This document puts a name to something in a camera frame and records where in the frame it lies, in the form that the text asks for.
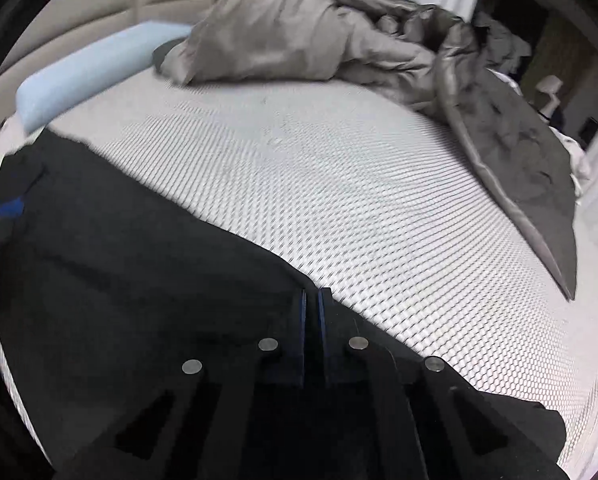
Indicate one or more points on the beige upholstered headboard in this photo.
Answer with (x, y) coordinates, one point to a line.
(94, 15)

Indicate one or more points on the black pants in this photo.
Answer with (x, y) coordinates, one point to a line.
(107, 289)

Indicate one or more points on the dark grey pillow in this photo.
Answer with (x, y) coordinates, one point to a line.
(162, 51)

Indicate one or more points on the clothes pile on rack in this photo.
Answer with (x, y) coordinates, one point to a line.
(500, 49)

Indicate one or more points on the light blue pillow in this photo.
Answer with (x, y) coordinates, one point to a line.
(79, 76)

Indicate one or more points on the white crumpled bedding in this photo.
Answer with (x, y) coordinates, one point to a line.
(580, 169)

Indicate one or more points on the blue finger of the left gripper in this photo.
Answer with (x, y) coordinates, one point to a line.
(12, 209)

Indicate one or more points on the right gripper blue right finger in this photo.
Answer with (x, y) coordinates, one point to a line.
(417, 418)

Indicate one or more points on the grey duvet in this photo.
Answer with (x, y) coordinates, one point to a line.
(421, 57)

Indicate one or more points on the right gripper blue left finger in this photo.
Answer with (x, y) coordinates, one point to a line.
(222, 418)

